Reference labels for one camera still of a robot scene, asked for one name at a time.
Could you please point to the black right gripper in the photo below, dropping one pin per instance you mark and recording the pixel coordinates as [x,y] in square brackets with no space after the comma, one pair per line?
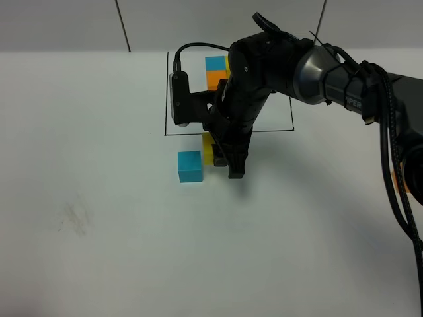
[233,113]

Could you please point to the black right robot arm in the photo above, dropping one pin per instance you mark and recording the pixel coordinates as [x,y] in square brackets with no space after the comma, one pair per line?
[267,63]

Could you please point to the template orange cube block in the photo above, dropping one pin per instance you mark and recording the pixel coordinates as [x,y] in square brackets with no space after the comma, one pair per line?
[213,78]

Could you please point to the template yellow cube block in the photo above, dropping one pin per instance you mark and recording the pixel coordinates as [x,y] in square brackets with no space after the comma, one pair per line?
[227,67]

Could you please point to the template blue cube block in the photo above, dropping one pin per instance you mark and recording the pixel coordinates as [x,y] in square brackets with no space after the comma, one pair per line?
[215,63]

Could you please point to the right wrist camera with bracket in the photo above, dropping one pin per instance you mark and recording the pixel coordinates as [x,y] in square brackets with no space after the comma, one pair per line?
[187,107]

